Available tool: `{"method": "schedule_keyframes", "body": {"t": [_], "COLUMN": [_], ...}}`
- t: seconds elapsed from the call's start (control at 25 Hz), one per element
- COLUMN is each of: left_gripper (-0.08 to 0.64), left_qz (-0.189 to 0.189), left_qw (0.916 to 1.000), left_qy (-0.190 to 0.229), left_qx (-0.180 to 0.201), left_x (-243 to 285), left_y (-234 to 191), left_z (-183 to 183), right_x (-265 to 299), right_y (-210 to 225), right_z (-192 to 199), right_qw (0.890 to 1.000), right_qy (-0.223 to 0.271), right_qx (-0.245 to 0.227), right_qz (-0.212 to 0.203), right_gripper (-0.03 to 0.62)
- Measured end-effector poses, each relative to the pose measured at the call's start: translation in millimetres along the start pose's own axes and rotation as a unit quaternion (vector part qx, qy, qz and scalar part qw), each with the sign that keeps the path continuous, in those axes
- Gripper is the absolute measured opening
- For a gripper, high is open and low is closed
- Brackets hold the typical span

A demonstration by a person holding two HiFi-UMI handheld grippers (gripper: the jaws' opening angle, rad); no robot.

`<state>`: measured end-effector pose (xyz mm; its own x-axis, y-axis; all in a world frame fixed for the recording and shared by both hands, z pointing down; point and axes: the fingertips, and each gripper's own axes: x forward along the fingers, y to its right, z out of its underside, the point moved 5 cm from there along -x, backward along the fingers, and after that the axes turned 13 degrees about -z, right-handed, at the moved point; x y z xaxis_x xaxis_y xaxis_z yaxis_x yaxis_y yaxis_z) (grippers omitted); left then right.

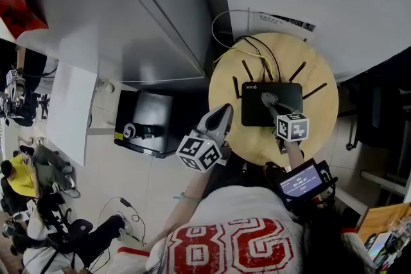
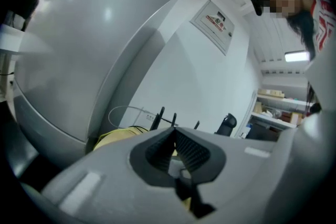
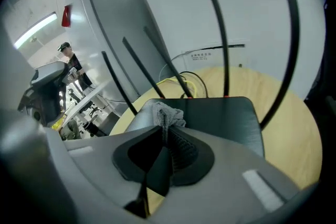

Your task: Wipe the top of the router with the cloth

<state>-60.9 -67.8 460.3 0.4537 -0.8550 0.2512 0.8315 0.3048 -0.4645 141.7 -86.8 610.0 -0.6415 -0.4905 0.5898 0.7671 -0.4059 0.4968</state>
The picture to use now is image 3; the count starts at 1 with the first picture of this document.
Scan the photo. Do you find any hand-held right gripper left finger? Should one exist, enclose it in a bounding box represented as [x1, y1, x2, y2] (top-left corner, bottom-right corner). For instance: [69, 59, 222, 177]
[128, 126, 173, 197]

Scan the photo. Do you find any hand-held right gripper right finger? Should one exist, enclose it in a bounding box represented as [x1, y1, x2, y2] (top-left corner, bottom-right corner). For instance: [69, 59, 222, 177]
[164, 127, 199, 174]

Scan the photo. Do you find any grey cloth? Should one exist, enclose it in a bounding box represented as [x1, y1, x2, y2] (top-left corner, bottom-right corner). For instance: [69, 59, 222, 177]
[151, 101, 187, 141]

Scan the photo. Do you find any black router with antennas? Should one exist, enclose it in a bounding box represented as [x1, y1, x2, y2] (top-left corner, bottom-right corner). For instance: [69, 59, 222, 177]
[101, 0, 300, 158]

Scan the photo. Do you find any white desk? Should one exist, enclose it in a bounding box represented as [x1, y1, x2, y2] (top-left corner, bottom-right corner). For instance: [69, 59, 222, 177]
[60, 80, 111, 129]

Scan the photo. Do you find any grey and black machine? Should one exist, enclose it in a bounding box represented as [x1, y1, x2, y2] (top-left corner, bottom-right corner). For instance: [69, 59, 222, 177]
[17, 61, 69, 127]

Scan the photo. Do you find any long ceiling light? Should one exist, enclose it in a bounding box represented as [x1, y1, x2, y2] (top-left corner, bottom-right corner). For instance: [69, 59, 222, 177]
[13, 12, 58, 50]

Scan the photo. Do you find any yellow cable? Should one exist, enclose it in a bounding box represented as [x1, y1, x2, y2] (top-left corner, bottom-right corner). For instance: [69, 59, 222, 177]
[156, 78, 198, 98]

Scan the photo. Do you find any black cable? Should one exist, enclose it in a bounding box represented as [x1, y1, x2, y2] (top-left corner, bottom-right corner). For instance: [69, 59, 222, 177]
[179, 71, 208, 99]

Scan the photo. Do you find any white cable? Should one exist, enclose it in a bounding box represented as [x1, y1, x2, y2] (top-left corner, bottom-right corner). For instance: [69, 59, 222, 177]
[158, 52, 184, 82]

